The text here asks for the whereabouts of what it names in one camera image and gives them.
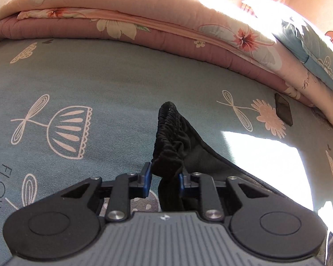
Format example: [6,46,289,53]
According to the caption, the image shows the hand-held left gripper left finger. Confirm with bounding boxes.
[62,162,153,223]

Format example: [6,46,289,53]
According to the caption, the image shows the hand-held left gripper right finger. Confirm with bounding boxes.
[178,172,269,223]

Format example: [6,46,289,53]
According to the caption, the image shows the black printed pants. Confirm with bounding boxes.
[151,101,316,214]

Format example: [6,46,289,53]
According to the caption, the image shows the blue floral bed sheet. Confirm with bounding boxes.
[0,37,333,266]

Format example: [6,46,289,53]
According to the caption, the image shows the small black rectangular object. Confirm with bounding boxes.
[274,93,294,126]

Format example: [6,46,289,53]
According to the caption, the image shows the pink floral folded quilt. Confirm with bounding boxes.
[0,0,333,131]

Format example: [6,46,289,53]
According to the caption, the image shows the blue pillow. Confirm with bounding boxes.
[272,16,333,96]

